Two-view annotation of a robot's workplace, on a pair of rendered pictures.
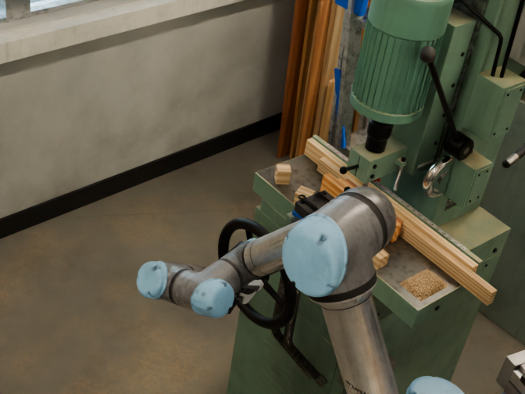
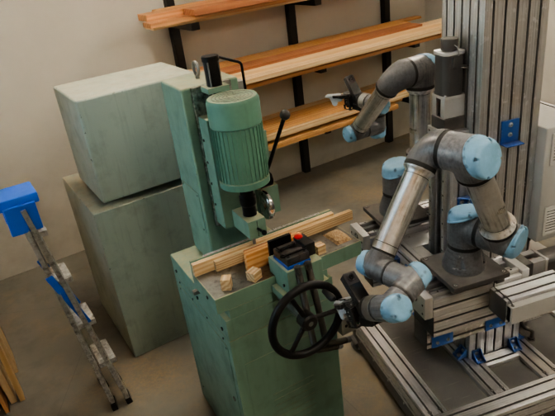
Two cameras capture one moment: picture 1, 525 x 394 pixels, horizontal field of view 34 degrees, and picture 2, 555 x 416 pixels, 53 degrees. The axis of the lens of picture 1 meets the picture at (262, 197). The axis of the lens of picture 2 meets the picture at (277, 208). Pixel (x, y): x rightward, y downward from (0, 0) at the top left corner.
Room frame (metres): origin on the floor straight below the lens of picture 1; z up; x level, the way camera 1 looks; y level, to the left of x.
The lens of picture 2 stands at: (1.12, 1.40, 1.96)
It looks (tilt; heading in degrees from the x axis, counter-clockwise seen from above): 26 degrees down; 288
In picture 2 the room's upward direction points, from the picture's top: 7 degrees counter-clockwise
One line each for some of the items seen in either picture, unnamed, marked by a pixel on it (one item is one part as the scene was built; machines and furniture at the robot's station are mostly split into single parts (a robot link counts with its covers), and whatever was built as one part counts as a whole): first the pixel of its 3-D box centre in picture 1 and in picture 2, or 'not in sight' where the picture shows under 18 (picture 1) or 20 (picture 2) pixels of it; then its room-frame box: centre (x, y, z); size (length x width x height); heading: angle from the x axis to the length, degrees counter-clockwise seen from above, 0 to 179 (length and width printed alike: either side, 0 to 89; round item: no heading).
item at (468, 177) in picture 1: (464, 177); (266, 197); (1.79, -0.50, 1.02); 0.09 x 0.07 x 0.12; 44
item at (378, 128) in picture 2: not in sight; (374, 126); (1.42, -1.06, 1.12); 0.11 x 0.08 x 0.11; 47
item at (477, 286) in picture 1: (399, 225); (286, 238); (1.68, -0.35, 0.92); 0.60 x 0.02 x 0.04; 44
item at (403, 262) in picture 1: (344, 237); (285, 268); (1.66, -0.22, 0.87); 0.61 x 0.30 x 0.06; 44
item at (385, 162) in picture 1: (376, 161); (249, 223); (1.79, -0.27, 1.03); 0.14 x 0.07 x 0.09; 134
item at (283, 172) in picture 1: (282, 173); (226, 282); (1.82, -0.04, 0.92); 0.04 x 0.03 x 0.04; 101
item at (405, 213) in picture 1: (383, 204); (266, 242); (1.75, -0.31, 0.92); 0.60 x 0.02 x 0.05; 44
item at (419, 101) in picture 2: not in sight; (419, 120); (1.21, -0.89, 1.19); 0.15 x 0.12 x 0.55; 47
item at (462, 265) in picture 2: not in sight; (463, 252); (1.04, -0.38, 0.87); 0.15 x 0.15 x 0.10
